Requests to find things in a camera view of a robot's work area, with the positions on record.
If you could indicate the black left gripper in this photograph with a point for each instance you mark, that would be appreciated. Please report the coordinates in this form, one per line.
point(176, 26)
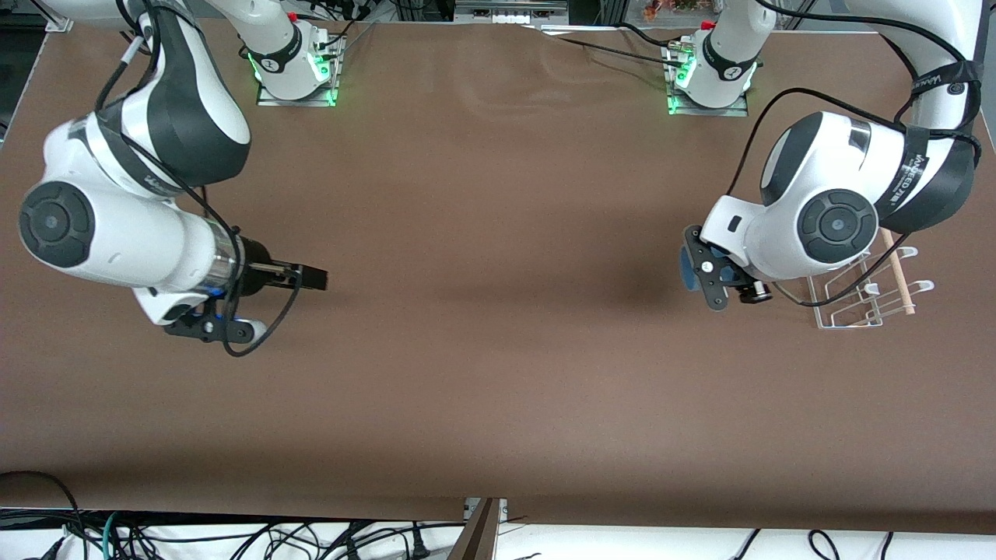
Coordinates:
point(747, 298)

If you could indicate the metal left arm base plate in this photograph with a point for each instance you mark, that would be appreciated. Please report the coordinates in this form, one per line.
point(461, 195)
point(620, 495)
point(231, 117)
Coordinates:
point(708, 112)

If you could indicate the grey aluminium frame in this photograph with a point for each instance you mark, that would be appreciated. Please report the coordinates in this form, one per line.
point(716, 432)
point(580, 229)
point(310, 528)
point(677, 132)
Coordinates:
point(510, 8)

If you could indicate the white metal bracket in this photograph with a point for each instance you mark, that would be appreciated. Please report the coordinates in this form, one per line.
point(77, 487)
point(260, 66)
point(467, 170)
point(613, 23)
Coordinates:
point(503, 509)

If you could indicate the aluminium frame bracket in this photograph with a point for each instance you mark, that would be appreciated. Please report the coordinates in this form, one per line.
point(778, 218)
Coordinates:
point(59, 24)

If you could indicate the brown paper table cover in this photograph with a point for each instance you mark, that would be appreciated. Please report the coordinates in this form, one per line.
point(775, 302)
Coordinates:
point(498, 233)

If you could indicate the orange background object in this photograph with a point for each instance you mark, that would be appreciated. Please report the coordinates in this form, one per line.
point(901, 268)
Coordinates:
point(661, 9)

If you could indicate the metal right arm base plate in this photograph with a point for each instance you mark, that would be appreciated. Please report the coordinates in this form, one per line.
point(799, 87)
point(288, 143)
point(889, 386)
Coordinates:
point(296, 102)

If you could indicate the blue plastic cup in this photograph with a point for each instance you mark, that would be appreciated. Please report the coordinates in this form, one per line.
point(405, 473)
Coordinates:
point(689, 268)

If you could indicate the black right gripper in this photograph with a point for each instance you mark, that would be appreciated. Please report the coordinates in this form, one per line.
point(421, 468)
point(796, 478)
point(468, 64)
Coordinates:
point(256, 268)

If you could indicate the black power plug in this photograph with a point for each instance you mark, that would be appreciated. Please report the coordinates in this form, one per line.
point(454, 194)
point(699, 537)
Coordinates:
point(420, 548)

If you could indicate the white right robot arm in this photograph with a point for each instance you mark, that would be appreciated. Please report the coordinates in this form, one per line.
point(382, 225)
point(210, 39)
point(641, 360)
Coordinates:
point(132, 241)

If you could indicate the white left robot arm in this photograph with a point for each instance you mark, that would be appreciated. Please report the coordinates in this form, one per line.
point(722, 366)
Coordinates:
point(836, 225)

